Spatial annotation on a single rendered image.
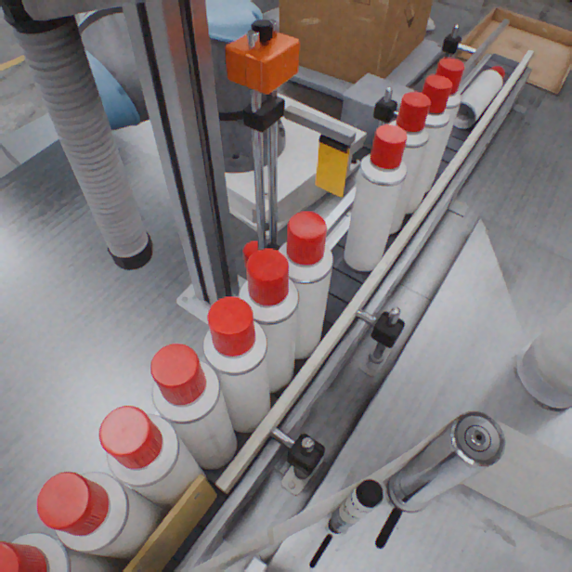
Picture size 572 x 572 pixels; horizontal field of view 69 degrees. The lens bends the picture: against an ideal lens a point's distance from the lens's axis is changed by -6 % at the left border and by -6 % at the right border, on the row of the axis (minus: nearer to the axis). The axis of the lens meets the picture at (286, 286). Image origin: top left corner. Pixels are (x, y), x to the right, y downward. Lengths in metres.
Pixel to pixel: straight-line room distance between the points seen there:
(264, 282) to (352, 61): 0.73
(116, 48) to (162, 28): 0.28
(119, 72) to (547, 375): 0.61
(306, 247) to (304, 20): 0.73
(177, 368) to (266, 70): 0.22
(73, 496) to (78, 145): 0.21
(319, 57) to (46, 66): 0.83
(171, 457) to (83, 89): 0.24
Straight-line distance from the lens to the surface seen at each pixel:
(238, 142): 0.70
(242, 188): 0.69
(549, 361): 0.54
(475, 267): 0.66
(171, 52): 0.37
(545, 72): 1.32
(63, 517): 0.30
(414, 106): 0.53
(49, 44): 0.26
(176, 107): 0.39
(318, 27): 1.02
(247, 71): 0.37
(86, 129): 0.28
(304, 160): 0.73
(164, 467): 0.33
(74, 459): 0.59
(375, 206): 0.51
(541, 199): 0.90
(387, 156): 0.47
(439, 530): 0.50
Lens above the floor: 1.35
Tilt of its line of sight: 55 degrees down
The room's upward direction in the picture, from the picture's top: 1 degrees clockwise
